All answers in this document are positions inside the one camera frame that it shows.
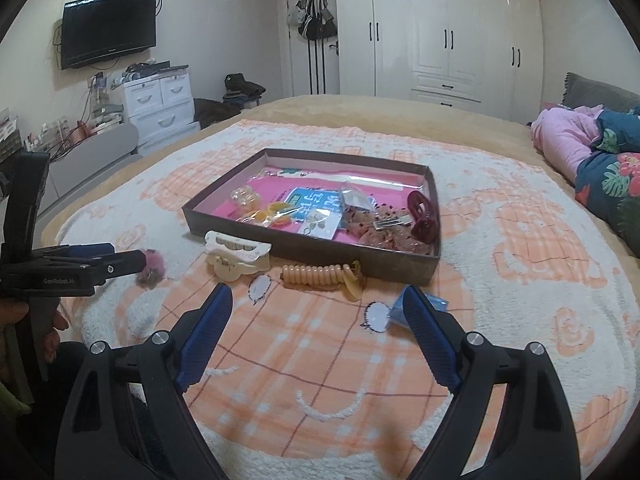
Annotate beige spiral hair tie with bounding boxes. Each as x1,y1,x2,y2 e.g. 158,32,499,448
281,261,368,302

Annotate dark cloth pile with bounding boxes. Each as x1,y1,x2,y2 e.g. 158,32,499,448
194,99,241,129

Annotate dark red hair clip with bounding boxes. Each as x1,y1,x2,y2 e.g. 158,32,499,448
407,190,442,242

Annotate black set-top box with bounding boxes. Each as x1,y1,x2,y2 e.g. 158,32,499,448
125,60,191,81

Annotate hanging bags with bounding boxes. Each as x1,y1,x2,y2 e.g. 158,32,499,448
286,0,337,42

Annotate white earring card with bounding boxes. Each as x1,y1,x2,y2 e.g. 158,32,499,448
298,210,342,239

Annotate pink quilt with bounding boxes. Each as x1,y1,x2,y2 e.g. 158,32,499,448
531,104,607,184

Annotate dark bag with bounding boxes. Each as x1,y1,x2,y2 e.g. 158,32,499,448
223,74,266,107

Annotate person's left hand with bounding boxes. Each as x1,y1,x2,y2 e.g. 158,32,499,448
0,305,71,378

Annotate white hair claw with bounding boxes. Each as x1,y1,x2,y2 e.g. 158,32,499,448
204,230,273,277

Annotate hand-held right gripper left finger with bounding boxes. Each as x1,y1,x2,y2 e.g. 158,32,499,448
54,282,234,480

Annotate white door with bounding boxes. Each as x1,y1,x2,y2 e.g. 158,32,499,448
286,0,341,97

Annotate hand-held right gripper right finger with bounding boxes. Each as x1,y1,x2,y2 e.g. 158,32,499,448
402,284,577,480

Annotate white glossy wardrobe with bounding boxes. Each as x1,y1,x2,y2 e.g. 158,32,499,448
255,0,543,123

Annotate white drawer cabinet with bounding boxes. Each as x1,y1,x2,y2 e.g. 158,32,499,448
122,71,196,147

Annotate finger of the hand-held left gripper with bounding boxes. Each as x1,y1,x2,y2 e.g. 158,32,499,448
35,242,117,262
50,251,147,281

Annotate blue packet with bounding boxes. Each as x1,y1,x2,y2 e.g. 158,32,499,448
387,292,450,330

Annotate pink pom hair tie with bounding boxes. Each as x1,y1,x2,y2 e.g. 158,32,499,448
139,249,166,284

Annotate black flat television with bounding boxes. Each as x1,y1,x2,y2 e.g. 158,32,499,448
60,0,157,70

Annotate yellow hair clip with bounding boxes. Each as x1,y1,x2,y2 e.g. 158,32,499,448
239,200,297,227

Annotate polka-dot bow hair clip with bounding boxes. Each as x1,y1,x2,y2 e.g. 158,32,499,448
344,207,437,257

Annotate blue floral quilt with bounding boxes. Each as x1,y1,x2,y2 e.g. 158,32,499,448
575,105,640,260

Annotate small clear plastic packet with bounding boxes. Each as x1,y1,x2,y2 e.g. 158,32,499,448
341,182,375,212

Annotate brown cardboard box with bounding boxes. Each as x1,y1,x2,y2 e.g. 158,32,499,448
181,147,445,286

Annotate cluttered side shelf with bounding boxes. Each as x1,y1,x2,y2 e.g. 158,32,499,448
0,72,126,153

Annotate orange and white fleece blanket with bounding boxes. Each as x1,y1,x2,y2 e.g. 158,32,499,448
55,119,640,480

